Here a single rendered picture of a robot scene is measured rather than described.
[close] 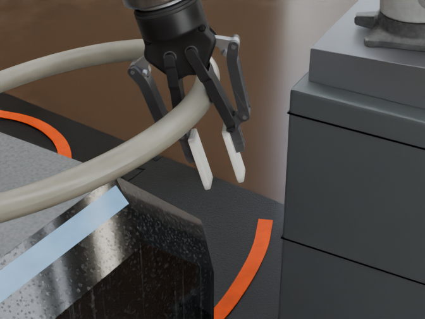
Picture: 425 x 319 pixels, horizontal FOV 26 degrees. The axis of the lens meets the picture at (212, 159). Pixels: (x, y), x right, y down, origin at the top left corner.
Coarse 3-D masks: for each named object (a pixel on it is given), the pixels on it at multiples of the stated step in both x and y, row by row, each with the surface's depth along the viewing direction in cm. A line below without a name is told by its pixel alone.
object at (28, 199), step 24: (96, 48) 133; (120, 48) 131; (144, 48) 128; (0, 72) 135; (24, 72) 135; (48, 72) 135; (216, 72) 112; (192, 96) 104; (168, 120) 100; (192, 120) 102; (120, 144) 97; (144, 144) 97; (168, 144) 99; (72, 168) 95; (96, 168) 94; (120, 168) 95; (24, 192) 93; (48, 192) 93; (72, 192) 94; (0, 216) 93
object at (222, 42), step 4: (216, 36) 103; (220, 36) 103; (224, 36) 103; (216, 40) 102; (220, 40) 102; (224, 40) 102; (228, 40) 102; (216, 44) 103; (220, 44) 103; (224, 44) 103; (220, 48) 103; (224, 48) 103; (224, 52) 102
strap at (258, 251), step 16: (0, 112) 342; (48, 128) 332; (64, 144) 323; (272, 224) 284; (256, 240) 278; (256, 256) 271; (240, 272) 265; (256, 272) 265; (240, 288) 259; (224, 304) 254
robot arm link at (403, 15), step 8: (384, 0) 190; (392, 0) 188; (400, 0) 186; (408, 0) 185; (416, 0) 185; (424, 0) 184; (384, 8) 191; (392, 8) 189; (400, 8) 187; (408, 8) 186; (416, 8) 186; (424, 8) 185; (392, 16) 190; (400, 16) 188; (408, 16) 187; (416, 16) 187; (424, 16) 187
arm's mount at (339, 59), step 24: (360, 0) 214; (336, 24) 203; (312, 48) 194; (336, 48) 193; (360, 48) 192; (384, 48) 192; (312, 72) 196; (336, 72) 193; (360, 72) 191; (384, 72) 188; (408, 72) 185; (384, 96) 191; (408, 96) 188
